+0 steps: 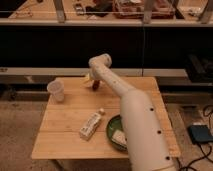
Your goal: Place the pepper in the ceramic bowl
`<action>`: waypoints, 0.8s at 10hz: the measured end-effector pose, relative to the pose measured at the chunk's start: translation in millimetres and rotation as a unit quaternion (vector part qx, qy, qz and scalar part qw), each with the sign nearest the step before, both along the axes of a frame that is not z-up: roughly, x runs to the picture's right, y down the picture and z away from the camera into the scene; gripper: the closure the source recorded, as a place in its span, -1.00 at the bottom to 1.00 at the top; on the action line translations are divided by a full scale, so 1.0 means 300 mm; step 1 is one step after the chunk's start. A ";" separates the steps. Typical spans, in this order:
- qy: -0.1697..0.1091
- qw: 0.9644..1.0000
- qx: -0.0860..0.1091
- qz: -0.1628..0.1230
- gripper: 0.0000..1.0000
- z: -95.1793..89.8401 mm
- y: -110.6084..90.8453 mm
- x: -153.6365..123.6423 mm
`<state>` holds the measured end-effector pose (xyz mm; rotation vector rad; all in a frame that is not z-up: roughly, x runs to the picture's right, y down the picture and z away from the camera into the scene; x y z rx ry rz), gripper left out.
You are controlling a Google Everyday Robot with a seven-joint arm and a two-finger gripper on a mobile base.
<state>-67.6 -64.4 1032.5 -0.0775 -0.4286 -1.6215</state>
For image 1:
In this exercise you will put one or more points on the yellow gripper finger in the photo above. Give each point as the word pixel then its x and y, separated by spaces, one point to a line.
pixel 87 80

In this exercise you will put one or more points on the dark red pepper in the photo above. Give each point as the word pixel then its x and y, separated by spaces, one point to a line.
pixel 95 85

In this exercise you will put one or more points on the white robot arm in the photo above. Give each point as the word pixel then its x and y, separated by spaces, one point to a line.
pixel 146 143

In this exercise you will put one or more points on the green ceramic bowl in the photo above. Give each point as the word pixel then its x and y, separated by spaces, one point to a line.
pixel 114 124

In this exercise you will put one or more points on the clear plastic cup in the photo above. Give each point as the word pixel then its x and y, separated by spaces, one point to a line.
pixel 56 89

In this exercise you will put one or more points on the white milk carton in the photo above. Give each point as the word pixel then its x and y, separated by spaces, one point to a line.
pixel 92 123

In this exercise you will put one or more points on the white sponge block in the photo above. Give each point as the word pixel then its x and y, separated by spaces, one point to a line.
pixel 119 138

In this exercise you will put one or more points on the wooden table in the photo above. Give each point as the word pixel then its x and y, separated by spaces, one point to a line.
pixel 58 137

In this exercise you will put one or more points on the black device on shelf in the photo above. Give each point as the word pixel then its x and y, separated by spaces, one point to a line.
pixel 79 9

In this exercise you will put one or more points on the red tray on shelf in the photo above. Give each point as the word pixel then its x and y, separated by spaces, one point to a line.
pixel 135 9

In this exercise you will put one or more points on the blue power box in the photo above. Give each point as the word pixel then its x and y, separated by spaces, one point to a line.
pixel 200 134

